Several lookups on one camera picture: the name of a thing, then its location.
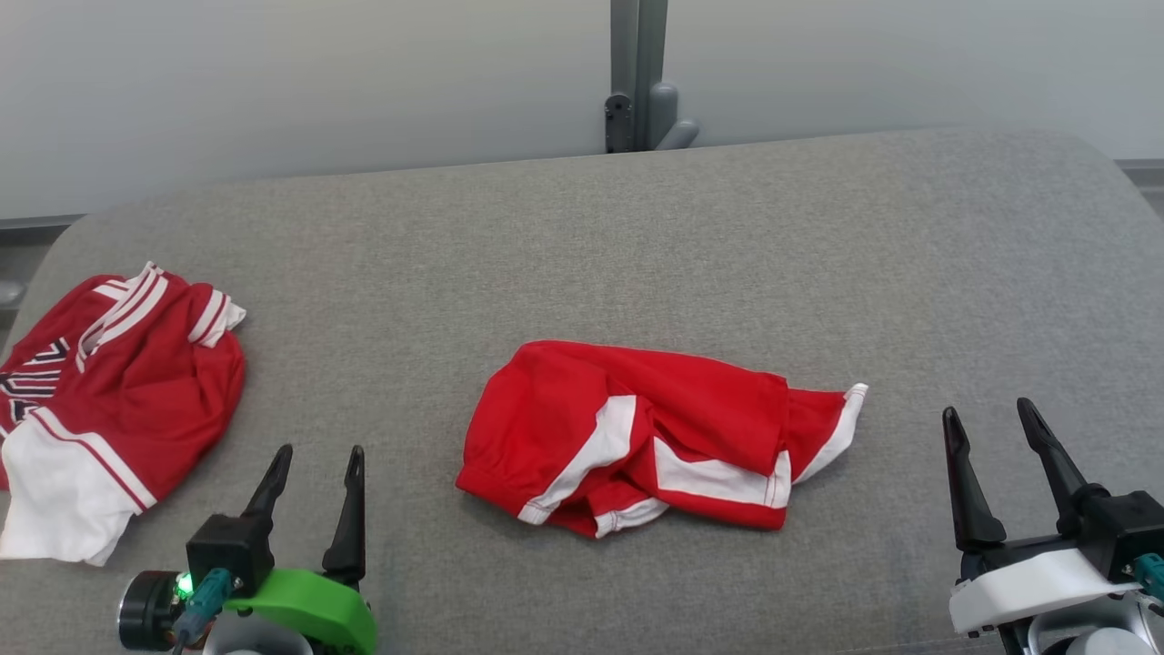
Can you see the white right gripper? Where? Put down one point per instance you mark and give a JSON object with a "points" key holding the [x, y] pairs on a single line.
{"points": [[1028, 587]]}

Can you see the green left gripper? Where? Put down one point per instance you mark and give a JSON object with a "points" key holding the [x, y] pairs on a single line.
{"points": [[318, 605]]}

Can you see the red jersey with white trim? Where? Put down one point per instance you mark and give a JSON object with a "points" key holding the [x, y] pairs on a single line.
{"points": [[136, 400]]}

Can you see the red shorts with white stripes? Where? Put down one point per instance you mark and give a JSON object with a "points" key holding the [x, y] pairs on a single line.
{"points": [[691, 409]]}

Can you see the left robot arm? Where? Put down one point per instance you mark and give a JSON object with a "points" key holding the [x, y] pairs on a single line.
{"points": [[255, 639]]}

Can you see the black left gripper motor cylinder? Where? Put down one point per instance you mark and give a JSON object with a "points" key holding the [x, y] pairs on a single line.
{"points": [[145, 609]]}

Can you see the grey fabric sofa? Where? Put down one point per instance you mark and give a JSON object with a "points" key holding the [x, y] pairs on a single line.
{"points": [[582, 264]]}

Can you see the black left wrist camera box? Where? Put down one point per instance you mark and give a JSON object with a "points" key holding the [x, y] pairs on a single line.
{"points": [[227, 550]]}

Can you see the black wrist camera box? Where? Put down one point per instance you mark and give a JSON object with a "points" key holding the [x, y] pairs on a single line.
{"points": [[1123, 528], [227, 550]]}

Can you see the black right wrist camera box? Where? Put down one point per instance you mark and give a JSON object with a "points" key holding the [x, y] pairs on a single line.
{"points": [[1123, 528]]}

